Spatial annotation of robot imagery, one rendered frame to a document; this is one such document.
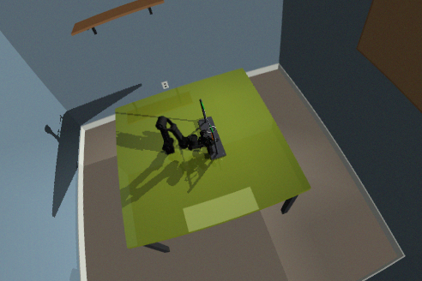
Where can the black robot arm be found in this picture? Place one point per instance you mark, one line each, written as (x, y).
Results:
(183, 142)

